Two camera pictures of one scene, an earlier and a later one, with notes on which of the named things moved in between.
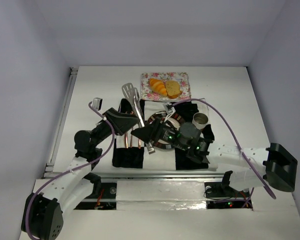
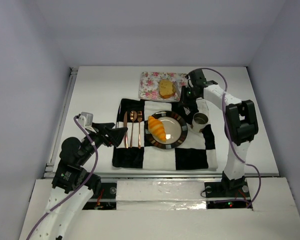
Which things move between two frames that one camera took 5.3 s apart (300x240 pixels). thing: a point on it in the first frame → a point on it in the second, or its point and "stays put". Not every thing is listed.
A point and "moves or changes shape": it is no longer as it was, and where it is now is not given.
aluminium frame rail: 49,168 stays put
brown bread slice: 173,89 stays put
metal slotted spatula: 132,94 → 178,90
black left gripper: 112,120 → 106,135
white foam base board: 166,209 stays put
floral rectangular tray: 181,78 stays put
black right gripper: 157,132 → 185,100
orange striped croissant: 158,86 moves or changes shape
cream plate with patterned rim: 173,119 stays put
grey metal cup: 200,119 stays put
